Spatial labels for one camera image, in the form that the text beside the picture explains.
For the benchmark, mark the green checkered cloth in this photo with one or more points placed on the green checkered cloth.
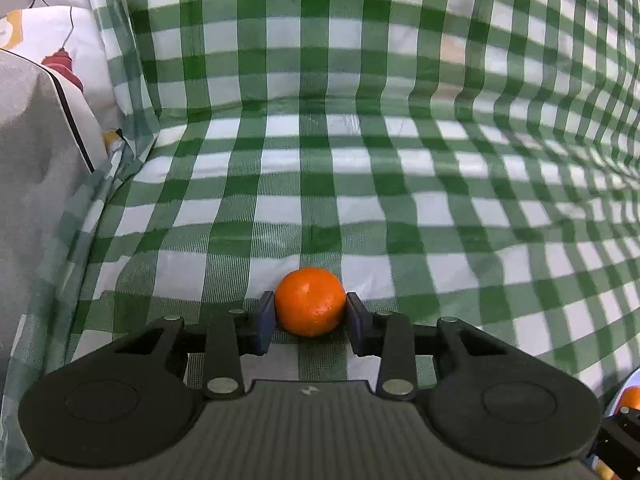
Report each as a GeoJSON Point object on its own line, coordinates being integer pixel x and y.
{"type": "Point", "coordinates": [350, 185]}

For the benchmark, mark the light blue plate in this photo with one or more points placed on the light blue plate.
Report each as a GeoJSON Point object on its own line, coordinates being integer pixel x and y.
{"type": "Point", "coordinates": [614, 390]}

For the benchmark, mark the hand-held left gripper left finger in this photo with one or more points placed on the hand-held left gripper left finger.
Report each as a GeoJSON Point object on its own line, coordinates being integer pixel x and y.
{"type": "Point", "coordinates": [265, 321]}

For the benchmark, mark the white printed bed sheet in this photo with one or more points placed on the white printed bed sheet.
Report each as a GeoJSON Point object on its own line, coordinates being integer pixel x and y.
{"type": "Point", "coordinates": [60, 35]}

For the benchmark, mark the grey cushion with black piping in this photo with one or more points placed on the grey cushion with black piping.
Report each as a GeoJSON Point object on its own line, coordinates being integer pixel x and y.
{"type": "Point", "coordinates": [35, 185]}

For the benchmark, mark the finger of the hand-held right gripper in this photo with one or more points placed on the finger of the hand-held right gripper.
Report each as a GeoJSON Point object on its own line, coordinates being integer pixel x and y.
{"type": "Point", "coordinates": [617, 442]}

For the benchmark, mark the orange mandarin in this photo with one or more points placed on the orange mandarin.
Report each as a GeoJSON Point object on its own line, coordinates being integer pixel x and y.
{"type": "Point", "coordinates": [310, 301]}
{"type": "Point", "coordinates": [631, 398]}

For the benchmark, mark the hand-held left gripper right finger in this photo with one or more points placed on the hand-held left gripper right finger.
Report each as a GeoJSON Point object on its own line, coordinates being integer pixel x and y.
{"type": "Point", "coordinates": [356, 322]}

